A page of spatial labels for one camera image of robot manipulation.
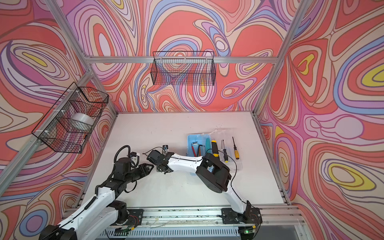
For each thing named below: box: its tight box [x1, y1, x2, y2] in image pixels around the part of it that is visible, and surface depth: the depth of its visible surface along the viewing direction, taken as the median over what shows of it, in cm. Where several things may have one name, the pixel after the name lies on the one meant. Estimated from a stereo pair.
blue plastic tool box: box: [186, 127, 243, 172], surface depth 95 cm
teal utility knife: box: [205, 137, 212, 153], surface depth 95 cm
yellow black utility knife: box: [211, 140, 220, 157], surface depth 92 cm
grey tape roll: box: [70, 113, 94, 132], surface depth 74 cm
